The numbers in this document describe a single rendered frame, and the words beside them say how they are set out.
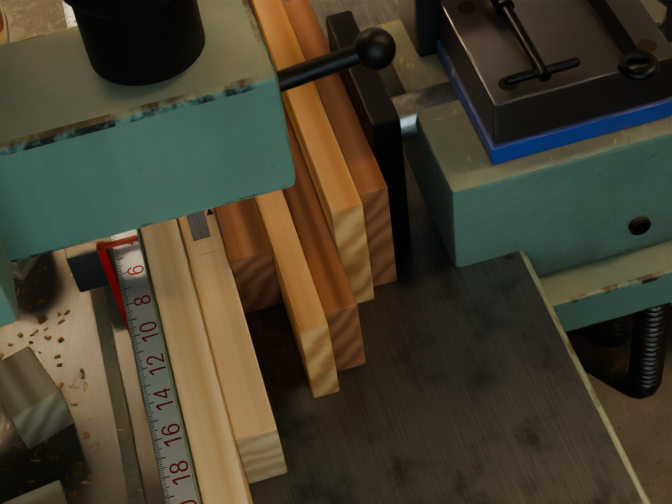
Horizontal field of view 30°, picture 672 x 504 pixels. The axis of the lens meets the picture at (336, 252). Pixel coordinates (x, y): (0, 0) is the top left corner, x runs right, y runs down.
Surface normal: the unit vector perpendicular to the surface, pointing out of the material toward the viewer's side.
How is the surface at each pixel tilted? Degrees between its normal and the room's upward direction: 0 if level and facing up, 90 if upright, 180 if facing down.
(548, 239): 90
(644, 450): 0
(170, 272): 0
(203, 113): 90
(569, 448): 0
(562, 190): 90
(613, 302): 90
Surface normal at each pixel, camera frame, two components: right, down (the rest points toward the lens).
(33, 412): 0.57, 0.59
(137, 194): 0.26, 0.72
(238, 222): -0.11, -0.64
